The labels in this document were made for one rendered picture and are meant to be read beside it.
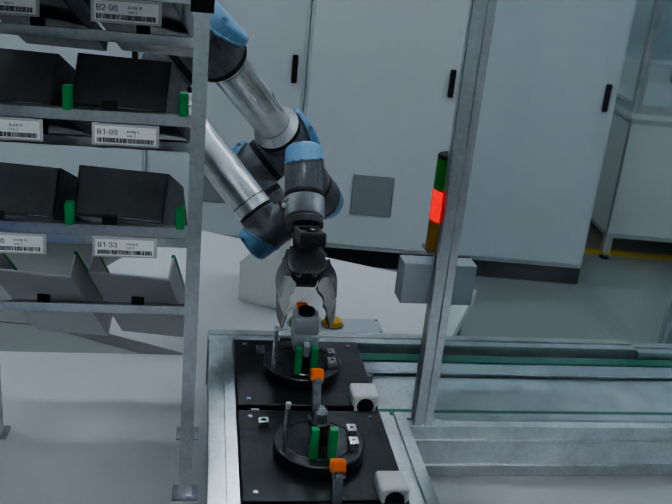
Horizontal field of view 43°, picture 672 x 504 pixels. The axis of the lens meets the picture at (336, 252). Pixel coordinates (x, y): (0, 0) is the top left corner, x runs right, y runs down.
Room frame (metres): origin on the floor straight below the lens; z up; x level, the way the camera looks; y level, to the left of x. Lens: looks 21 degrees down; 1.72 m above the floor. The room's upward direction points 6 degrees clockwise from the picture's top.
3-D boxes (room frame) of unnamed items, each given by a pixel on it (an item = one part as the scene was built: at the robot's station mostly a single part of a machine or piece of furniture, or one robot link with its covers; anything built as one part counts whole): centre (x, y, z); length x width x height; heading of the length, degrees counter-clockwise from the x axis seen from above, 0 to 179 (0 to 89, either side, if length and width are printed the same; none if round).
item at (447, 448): (1.40, -0.26, 0.91); 0.84 x 0.28 x 0.10; 100
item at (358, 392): (1.29, -0.07, 0.97); 0.05 x 0.05 x 0.04; 10
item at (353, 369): (1.38, 0.04, 0.96); 0.24 x 0.24 x 0.02; 10
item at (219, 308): (1.92, 0.15, 0.84); 0.90 x 0.70 x 0.03; 73
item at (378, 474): (1.12, 0.00, 1.01); 0.24 x 0.24 x 0.13; 10
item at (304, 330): (1.36, 0.04, 1.06); 0.08 x 0.04 x 0.07; 9
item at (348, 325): (1.60, -0.01, 0.93); 0.21 x 0.07 x 0.06; 100
